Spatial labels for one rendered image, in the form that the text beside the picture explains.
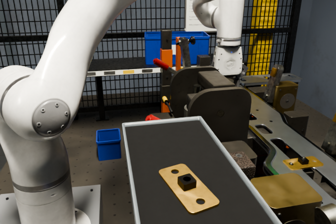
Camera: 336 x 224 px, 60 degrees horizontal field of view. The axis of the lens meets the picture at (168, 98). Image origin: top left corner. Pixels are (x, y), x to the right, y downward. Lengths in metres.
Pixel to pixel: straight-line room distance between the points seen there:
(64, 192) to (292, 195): 0.47
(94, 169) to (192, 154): 0.84
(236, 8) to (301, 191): 0.65
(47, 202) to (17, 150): 0.13
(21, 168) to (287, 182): 0.50
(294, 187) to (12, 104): 0.49
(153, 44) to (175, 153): 0.99
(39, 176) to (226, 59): 0.69
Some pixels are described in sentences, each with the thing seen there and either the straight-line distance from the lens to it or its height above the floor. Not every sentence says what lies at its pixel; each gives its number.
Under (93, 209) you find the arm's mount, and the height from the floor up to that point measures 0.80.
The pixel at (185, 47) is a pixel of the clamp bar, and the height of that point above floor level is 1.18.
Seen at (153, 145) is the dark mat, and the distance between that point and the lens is 0.44.
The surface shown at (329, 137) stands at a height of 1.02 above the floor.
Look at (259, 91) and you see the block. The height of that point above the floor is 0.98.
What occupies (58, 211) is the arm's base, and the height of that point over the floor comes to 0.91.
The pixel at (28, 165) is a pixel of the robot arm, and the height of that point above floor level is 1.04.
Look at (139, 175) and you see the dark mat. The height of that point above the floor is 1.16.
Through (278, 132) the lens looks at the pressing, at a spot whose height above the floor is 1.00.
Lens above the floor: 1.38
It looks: 21 degrees down
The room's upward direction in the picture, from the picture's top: straight up
